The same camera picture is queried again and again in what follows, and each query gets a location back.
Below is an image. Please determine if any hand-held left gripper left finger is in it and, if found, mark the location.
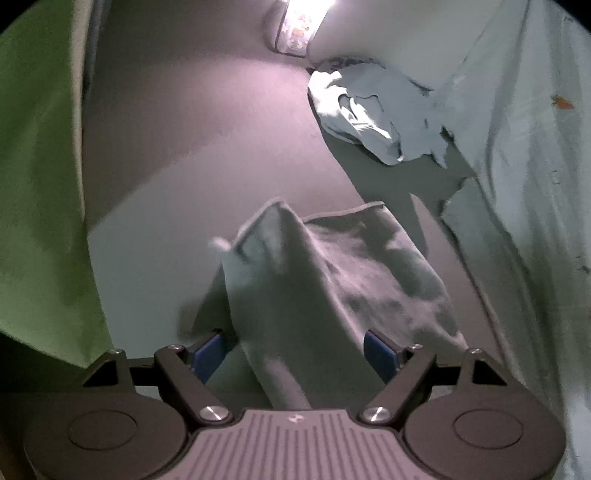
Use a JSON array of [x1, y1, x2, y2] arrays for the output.
[[83, 330, 232, 425]]

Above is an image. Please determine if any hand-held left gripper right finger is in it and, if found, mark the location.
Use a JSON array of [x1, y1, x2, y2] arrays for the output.
[[358, 328, 507, 425]]

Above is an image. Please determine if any grey towel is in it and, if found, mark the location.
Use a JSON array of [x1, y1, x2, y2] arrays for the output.
[[178, 198, 470, 411]]

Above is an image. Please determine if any carrot print pale sheet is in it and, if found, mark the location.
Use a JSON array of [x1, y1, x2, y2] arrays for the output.
[[441, 0, 591, 480]]

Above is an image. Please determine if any green cloth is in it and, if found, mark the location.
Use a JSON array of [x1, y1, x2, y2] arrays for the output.
[[0, 0, 114, 370]]

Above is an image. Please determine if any crumpled pale blue garment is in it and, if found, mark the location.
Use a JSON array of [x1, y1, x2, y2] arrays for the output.
[[307, 57, 465, 168]]

